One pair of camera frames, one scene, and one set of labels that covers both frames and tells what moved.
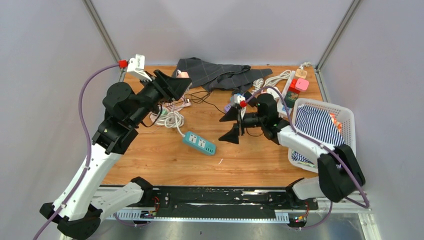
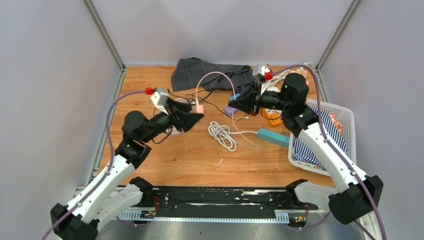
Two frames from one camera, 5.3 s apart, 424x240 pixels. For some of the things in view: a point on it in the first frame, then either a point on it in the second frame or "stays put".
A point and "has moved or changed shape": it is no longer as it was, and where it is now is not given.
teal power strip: x=199 y=143 has moved or changed shape
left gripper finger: x=178 y=85 to x=182 y=106
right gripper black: x=232 y=135 to x=248 y=101
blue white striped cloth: x=318 y=124 stays put
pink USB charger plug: x=180 y=74 to x=197 y=109
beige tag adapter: x=301 y=73 stays put
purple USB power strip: x=227 y=107 stays put
